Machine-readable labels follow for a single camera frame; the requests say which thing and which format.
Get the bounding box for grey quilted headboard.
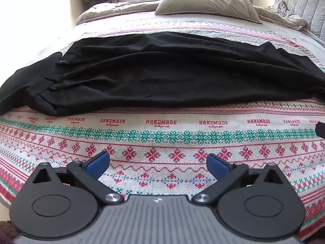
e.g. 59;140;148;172
274;0;325;40

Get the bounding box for black pants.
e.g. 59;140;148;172
0;32;325;116

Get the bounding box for beige crumpled duvet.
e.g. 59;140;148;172
76;0;309;32

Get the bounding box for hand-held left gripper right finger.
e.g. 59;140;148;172
192;153;285;205

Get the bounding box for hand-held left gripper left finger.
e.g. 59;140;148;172
32;150;125;205

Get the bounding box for grey pillow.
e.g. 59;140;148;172
154;0;263;24

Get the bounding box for printed patterned blanket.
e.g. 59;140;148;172
0;18;325;242

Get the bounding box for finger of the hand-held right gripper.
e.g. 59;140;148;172
315;122;325;138

